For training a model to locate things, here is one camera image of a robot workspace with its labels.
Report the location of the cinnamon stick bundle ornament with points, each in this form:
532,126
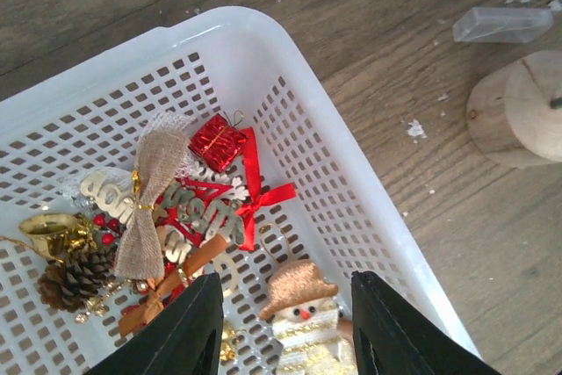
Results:
145,313

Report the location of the clear plastic battery box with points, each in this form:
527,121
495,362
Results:
502,25

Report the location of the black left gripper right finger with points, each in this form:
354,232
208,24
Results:
393,337

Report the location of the white perforated plastic basket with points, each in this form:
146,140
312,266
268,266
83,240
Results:
233,61

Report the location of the small green christmas tree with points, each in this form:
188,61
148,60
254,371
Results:
514,114

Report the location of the burlap bow ornament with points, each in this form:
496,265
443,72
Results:
163,144

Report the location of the red ribbon bow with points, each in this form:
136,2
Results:
257,199

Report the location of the gold bell ornament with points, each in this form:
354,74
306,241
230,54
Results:
60,234

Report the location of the gold bow ornament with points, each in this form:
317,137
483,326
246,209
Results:
230,338

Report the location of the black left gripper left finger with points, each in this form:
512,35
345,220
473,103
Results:
184,339

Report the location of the wooden snowman figurine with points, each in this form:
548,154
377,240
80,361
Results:
305,319

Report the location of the brown pine cone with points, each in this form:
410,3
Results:
67,286

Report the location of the red gift box ornament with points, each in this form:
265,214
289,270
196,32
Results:
217,143

